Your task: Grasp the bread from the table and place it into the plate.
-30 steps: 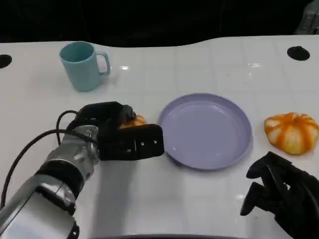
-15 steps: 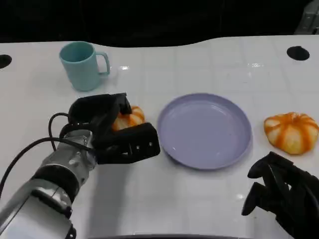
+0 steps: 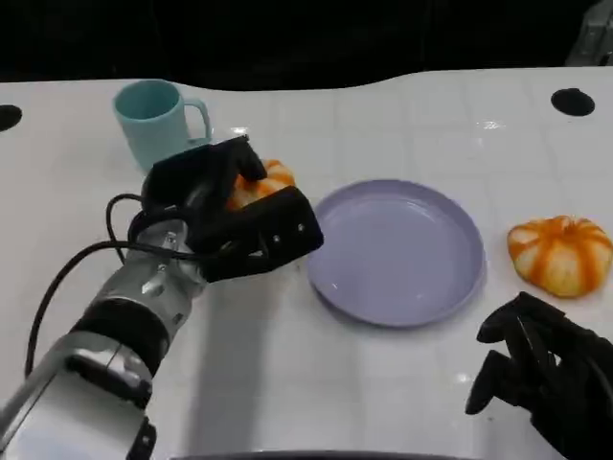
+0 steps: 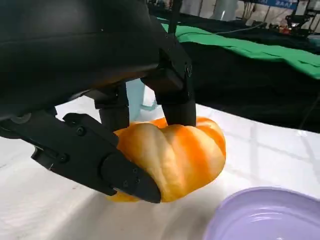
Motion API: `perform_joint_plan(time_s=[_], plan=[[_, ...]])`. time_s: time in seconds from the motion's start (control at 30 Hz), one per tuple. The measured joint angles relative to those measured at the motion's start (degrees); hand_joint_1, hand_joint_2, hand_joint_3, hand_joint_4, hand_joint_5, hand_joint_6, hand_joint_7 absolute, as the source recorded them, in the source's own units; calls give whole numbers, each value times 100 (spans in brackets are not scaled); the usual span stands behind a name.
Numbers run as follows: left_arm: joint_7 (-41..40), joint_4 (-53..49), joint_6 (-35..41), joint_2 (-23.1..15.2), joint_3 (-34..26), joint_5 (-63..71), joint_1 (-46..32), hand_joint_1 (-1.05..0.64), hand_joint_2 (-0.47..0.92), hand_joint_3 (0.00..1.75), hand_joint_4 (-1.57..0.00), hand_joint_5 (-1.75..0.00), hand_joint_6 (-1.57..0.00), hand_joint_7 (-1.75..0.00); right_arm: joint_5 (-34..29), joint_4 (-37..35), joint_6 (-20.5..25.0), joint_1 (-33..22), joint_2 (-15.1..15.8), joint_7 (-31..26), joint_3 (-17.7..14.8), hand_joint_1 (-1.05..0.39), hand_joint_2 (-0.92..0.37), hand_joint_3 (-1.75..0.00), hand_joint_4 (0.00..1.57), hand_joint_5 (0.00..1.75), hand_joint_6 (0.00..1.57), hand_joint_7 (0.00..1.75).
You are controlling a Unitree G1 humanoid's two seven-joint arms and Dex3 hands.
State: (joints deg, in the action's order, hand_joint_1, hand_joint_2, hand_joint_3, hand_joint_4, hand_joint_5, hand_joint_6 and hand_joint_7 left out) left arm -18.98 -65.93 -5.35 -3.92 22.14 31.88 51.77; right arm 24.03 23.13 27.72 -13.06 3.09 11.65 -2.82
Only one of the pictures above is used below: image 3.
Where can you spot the lilac plate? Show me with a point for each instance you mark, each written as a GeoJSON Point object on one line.
{"type": "Point", "coordinates": [395, 254]}

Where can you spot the grey machine frame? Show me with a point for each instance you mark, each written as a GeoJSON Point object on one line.
{"type": "Point", "coordinates": [594, 33]}

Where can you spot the pale green mug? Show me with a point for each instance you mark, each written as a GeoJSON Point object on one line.
{"type": "Point", "coordinates": [148, 117]}

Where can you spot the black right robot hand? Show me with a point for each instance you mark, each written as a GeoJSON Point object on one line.
{"type": "Point", "coordinates": [560, 378]}

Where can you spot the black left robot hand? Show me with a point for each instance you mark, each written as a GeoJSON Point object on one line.
{"type": "Point", "coordinates": [196, 177]}

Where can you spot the orange and white bread roll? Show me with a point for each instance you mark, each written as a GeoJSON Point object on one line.
{"type": "Point", "coordinates": [560, 256]}
{"type": "Point", "coordinates": [278, 179]}

